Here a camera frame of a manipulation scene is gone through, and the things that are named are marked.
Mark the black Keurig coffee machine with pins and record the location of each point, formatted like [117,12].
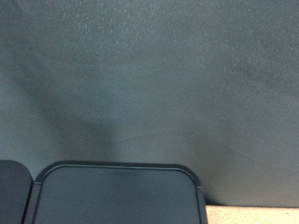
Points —
[118,196]

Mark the grey curtain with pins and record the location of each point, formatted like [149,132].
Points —
[155,77]

